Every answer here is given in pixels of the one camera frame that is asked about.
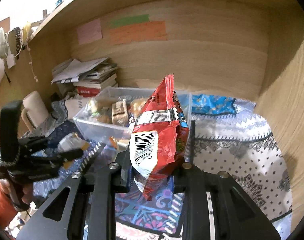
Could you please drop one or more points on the dark patterned colourful cloth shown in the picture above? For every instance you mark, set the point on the dark patterned colourful cloth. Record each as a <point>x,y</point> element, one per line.
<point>159,218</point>

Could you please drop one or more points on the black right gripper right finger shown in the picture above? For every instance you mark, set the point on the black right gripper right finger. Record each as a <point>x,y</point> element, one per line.
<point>216,207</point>

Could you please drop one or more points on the stack of books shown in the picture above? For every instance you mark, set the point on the stack of books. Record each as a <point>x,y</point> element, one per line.
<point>93,82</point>

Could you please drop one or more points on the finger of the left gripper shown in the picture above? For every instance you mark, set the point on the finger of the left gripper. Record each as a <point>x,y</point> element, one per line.
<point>39,161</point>
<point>34,143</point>

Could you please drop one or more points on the orange snack packet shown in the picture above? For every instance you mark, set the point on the orange snack packet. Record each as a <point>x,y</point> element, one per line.
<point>72,142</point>

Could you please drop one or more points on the orange sleeve forearm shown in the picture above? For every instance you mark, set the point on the orange sleeve forearm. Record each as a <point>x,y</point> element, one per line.
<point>7,211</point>

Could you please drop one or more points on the red snack bag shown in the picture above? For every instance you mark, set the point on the red snack bag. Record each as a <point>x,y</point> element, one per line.
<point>158,140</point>

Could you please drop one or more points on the orange paper note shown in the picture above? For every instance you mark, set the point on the orange paper note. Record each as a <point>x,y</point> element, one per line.
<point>139,32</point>

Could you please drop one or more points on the white loose papers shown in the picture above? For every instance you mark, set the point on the white loose papers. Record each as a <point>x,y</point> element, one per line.
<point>72,69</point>

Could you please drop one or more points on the person's left hand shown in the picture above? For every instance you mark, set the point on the person's left hand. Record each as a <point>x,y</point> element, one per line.
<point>27,190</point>

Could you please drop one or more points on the green paper note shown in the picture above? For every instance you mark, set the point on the green paper note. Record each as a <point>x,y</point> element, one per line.
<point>129,20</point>

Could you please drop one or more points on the pink sticky note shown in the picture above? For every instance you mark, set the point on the pink sticky note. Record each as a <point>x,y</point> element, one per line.
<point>89,32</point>

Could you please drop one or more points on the clear plastic storage bin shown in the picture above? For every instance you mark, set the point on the clear plastic storage bin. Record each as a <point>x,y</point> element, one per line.
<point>109,117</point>

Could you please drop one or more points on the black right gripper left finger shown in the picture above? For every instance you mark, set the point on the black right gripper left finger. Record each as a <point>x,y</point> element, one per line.
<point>82,204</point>

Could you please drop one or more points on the cream mug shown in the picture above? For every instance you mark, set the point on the cream mug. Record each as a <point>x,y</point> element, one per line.
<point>34,111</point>

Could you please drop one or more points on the blue snack bag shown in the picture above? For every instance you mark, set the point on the blue snack bag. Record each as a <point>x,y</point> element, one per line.
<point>212,104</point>

